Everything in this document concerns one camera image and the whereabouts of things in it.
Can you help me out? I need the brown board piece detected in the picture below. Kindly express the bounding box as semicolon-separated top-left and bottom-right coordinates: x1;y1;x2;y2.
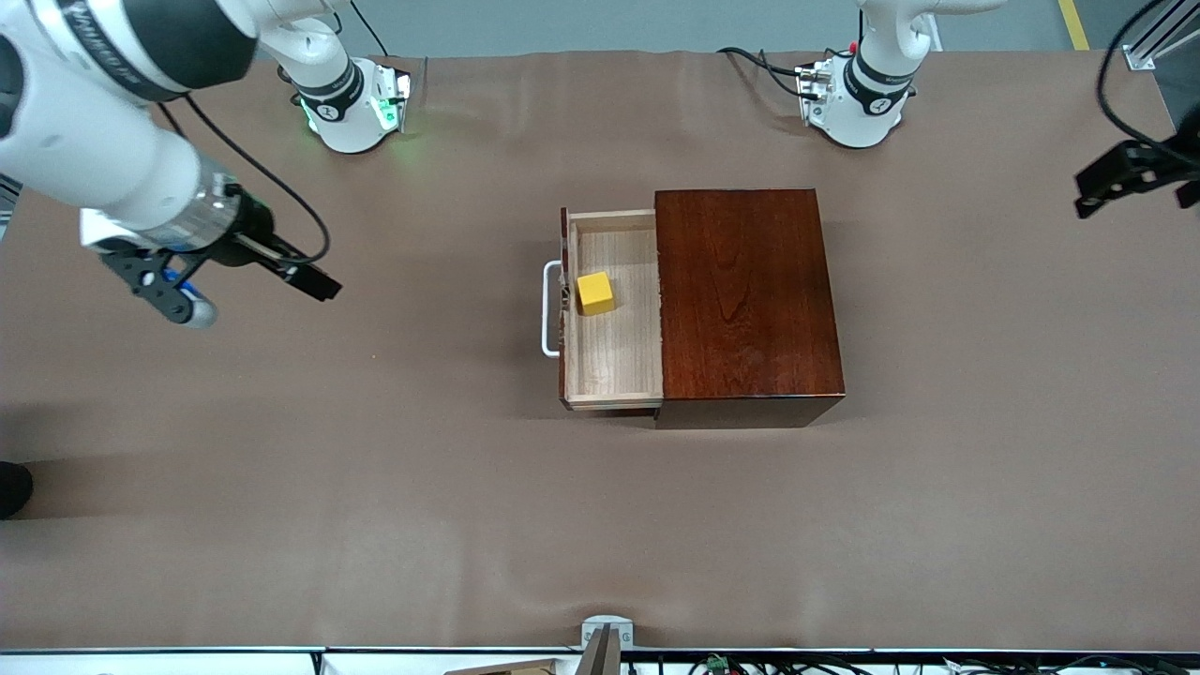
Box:
443;658;563;675

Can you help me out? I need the wooden drawer with white handle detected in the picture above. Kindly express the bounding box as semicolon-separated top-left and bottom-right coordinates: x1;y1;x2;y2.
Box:
541;206;667;413

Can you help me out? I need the black round object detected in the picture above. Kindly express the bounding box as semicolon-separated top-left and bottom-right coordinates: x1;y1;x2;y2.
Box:
0;461;35;519

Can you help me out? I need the yellow block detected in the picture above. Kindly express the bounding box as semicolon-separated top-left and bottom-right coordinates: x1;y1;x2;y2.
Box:
575;270;617;317

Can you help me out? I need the brown table cover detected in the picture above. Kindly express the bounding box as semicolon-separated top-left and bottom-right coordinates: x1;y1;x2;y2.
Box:
0;52;1200;653

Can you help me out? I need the grey metal camera bracket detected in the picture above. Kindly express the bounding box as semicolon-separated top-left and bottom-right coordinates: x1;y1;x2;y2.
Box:
581;614;635;675

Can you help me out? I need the aluminium frame profile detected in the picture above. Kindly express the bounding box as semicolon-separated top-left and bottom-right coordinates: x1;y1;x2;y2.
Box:
1123;0;1200;71

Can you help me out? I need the dark brown wooden cabinet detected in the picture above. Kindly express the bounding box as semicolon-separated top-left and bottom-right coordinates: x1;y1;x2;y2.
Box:
653;187;847;430

